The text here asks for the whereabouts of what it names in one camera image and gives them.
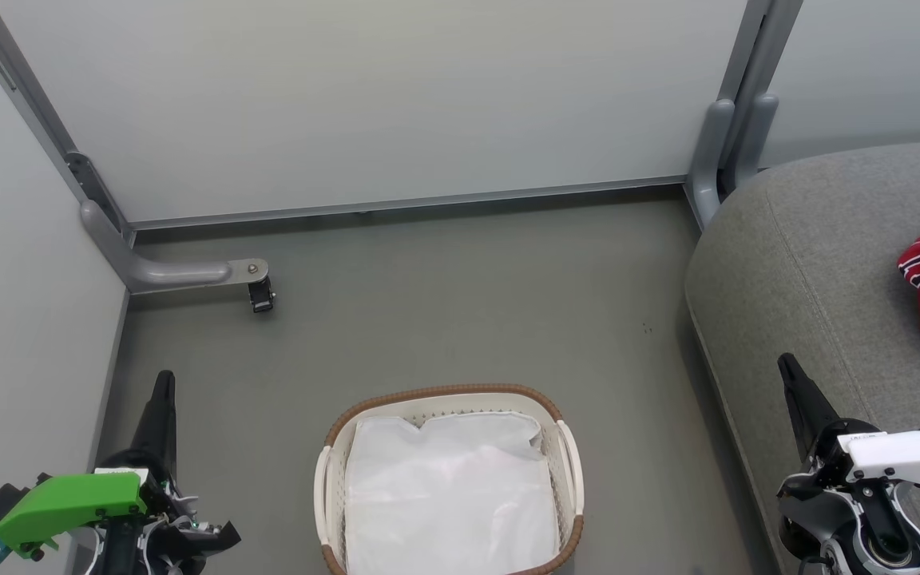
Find grey fabric sofa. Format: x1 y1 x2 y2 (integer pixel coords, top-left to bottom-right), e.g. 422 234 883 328
684 140 920 575

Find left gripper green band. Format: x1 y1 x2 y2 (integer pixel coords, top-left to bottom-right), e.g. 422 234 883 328
0 370 242 575

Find grey partition foot bar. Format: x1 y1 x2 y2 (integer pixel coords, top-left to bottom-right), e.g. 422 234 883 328
80 200 270 295

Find grey slotted partition post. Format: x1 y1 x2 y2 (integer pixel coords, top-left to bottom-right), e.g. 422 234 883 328
0 0 136 242

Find white laundry basket brown rim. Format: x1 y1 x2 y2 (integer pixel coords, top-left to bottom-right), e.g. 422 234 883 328
313 383 587 575

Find white cloth basket liner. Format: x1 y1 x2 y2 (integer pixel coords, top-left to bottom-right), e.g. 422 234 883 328
343 410 562 575

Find grey partition base rail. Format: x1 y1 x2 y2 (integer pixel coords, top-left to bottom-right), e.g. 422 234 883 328
131 176 689 230

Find grey plain partition post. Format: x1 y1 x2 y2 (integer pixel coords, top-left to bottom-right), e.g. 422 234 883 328
716 0 805 109

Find black caster wheel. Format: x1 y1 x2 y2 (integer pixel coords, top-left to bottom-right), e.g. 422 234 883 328
248 276 276 315

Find grey partition foot bracket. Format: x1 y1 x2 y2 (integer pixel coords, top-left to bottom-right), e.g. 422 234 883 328
732 93 779 190
687 98 737 229

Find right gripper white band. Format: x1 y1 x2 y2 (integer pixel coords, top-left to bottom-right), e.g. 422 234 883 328
777 353 920 575

